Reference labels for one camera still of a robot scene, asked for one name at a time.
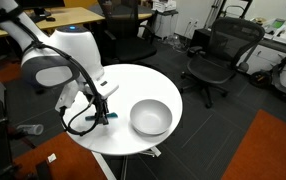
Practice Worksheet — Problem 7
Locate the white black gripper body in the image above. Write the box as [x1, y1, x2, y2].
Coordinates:
[54, 78, 120, 113]

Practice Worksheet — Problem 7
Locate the teal marker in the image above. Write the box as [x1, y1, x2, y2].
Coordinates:
[85, 112, 118, 121]

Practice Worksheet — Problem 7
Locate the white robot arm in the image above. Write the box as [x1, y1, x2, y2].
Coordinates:
[0, 0, 117, 125]

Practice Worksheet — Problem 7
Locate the white bowl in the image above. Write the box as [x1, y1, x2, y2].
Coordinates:
[130, 99, 172, 135]

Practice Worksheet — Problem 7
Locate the white round table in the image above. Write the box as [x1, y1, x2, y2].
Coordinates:
[70, 64, 183, 157]

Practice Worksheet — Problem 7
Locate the clear plastic bottle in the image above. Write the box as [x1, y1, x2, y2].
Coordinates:
[17, 124, 44, 136]

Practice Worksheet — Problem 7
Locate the black office chair far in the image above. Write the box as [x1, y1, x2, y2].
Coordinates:
[98, 0, 157, 64]

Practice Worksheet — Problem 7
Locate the wooden desk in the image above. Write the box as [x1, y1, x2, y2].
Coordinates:
[0, 7, 104, 37]

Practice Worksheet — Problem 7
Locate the white cabinet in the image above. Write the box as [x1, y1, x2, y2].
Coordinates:
[153, 10, 178, 39]

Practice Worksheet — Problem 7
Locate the black mesh office chair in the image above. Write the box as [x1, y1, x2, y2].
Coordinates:
[181, 17, 265, 108]

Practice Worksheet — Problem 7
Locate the black electric scooter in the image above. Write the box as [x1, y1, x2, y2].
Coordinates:
[248, 49, 286, 108]

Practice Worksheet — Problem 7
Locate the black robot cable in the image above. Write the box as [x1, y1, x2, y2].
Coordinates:
[0, 3, 106, 137]

